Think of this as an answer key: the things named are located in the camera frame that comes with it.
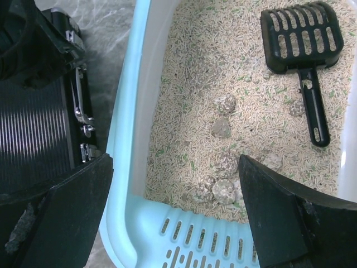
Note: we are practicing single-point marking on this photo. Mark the litter clump right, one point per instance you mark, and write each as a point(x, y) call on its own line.
point(272, 161)

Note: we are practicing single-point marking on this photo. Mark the black ribbed case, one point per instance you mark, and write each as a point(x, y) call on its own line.
point(47, 123)

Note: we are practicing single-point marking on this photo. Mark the litter clump ball middle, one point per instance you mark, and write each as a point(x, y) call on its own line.
point(226, 165)

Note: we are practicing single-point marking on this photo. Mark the litter clump ball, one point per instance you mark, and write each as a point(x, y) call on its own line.
point(226, 103)
point(226, 165)
point(224, 192)
point(203, 192)

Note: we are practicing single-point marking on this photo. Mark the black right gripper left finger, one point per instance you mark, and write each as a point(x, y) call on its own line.
point(54, 223)

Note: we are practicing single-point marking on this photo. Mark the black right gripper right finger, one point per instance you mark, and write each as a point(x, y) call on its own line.
point(293, 225)

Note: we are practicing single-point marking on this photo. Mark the litter clump ball front left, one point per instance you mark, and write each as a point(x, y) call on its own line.
point(203, 192)

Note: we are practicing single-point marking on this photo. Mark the grey litter clump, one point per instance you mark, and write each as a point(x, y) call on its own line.
point(221, 128)

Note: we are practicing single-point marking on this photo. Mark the litter clump ball front right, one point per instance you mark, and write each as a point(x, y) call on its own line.
point(224, 192)

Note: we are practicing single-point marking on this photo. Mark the light blue litter box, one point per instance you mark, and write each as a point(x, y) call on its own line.
point(182, 56)

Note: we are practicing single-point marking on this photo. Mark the black litter scoop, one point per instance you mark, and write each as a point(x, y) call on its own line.
point(304, 38)

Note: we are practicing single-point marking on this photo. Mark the litter clump near scoop handle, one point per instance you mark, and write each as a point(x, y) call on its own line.
point(297, 108)

